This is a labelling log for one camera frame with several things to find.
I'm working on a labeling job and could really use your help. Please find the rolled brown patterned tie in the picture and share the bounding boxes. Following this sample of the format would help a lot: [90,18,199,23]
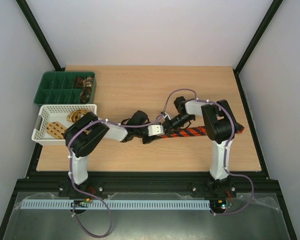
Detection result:
[72,76,85,89]

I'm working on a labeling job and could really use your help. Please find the tan ringed tie in basket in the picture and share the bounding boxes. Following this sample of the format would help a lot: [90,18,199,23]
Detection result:
[66,109,89,123]

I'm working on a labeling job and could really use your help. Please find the white perforated plastic basket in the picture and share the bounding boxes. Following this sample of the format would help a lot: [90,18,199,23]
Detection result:
[31,104,97,146]

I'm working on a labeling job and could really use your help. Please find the black aluminium frame rail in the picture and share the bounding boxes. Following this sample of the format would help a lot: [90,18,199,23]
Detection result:
[12,172,283,199]

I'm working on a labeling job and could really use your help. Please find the green divided storage tray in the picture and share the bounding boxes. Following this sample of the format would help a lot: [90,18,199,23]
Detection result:
[33,71,97,106]

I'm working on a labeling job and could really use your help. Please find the left black frame post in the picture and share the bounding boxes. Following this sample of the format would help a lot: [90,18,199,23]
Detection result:
[16,0,65,72]

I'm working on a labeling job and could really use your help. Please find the black frame post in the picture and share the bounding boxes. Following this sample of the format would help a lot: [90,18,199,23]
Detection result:
[16,0,65,72]
[235,0,284,72]

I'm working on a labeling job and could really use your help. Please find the rolled beige patterned tie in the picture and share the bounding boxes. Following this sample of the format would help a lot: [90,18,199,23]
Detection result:
[83,76,94,88]

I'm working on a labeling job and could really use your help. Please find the right black frame post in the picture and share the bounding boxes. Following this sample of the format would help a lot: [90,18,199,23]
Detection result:
[235,0,284,72]

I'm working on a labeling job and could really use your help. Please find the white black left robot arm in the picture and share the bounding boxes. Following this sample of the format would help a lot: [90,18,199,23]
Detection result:
[63,110,164,185]

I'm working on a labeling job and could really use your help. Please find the tan patterned tie in basket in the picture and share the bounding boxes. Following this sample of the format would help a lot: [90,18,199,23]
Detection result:
[46,121,67,140]

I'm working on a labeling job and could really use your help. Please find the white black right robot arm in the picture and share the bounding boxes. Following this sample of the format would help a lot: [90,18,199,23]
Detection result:
[162,96,238,196]

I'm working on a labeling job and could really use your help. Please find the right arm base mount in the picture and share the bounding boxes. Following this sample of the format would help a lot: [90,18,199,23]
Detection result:
[190,178,237,199]

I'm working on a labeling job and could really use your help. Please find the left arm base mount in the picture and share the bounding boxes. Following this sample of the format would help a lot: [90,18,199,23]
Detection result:
[57,178,105,198]

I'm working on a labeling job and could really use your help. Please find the orange navy striped tie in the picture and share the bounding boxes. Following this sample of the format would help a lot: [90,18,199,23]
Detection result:
[161,121,246,139]

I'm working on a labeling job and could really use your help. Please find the light blue slotted cable duct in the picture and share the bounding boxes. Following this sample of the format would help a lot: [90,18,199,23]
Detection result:
[20,199,211,211]

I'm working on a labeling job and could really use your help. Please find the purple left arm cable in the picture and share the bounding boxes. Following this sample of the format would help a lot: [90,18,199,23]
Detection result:
[67,113,164,237]

